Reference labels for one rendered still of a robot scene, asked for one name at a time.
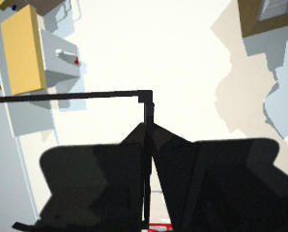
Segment black glasses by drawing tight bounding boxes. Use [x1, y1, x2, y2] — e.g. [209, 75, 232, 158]
[0, 90, 155, 232]

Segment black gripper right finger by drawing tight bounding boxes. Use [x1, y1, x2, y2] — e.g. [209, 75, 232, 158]
[153, 123, 280, 229]

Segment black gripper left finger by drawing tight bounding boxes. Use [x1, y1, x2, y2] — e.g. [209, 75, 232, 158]
[39, 122, 146, 232]

